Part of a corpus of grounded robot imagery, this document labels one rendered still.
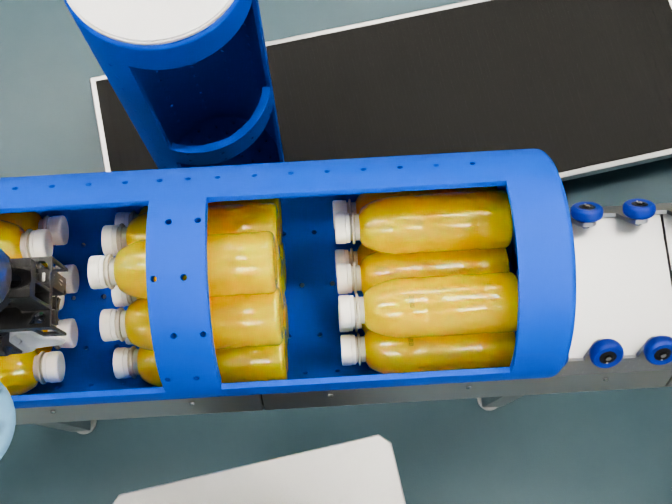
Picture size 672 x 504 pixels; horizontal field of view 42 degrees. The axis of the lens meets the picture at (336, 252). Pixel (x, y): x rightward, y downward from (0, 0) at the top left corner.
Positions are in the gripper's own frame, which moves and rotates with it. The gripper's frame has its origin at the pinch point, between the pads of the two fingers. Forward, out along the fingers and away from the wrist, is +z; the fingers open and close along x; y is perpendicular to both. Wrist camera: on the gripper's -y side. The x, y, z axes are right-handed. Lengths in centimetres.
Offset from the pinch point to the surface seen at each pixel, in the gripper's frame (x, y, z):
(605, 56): 81, 106, 105
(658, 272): 7, 81, 27
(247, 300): 1.8, 24.3, 4.0
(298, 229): 14.8, 30.1, 19.9
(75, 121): 77, -32, 119
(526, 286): 0, 56, -3
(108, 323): 0.2, 7.7, 5.4
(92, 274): 5.1, 7.0, 0.7
